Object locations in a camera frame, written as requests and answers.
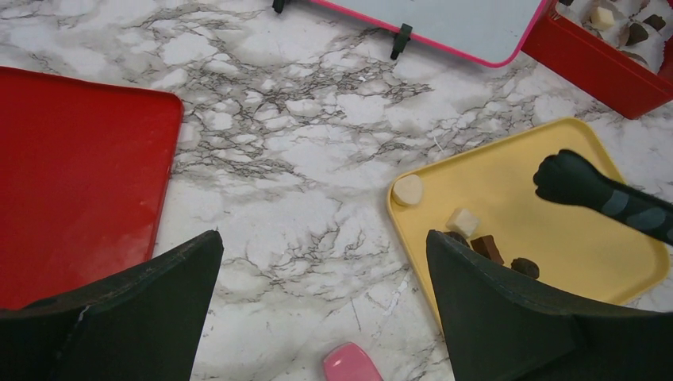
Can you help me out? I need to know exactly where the dark square chocolate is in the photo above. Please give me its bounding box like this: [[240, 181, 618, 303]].
[[643, 14, 667, 32]]

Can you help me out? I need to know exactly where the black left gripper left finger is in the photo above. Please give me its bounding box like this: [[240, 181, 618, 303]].
[[1, 230, 224, 380]]

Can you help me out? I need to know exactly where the pink-framed whiteboard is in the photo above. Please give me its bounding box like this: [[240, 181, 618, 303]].
[[318, 0, 548, 68]]

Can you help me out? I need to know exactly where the white cube chocolate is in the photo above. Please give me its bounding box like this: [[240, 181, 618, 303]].
[[445, 208, 480, 238]]

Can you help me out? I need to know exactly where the dark round chocolate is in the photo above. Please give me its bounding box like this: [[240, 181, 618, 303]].
[[510, 258, 540, 279]]

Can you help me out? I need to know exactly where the yellow plastic tray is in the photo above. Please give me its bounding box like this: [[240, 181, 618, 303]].
[[386, 117, 671, 312]]

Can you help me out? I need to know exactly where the black whiteboard stand foot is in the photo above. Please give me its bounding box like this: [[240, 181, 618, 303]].
[[272, 0, 286, 14]]

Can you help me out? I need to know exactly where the red box lid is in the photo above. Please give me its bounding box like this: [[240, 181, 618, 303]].
[[1, 67, 183, 310]]

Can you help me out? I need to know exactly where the brown square chocolate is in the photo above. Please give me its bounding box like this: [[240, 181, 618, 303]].
[[471, 235, 505, 265]]

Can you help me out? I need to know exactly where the white heart chocolate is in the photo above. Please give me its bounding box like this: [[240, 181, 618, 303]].
[[391, 175, 424, 206]]

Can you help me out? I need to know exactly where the dark oval chocolate upper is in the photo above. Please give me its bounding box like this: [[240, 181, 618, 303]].
[[444, 231, 471, 248]]

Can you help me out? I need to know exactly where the pink whiteboard eraser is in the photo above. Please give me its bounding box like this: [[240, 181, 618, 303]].
[[322, 342, 383, 381]]

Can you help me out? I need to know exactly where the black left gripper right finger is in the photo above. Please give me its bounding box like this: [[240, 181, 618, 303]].
[[426, 230, 672, 380]]

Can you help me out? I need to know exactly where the red chocolate box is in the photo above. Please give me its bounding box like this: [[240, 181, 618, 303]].
[[521, 1, 672, 119]]

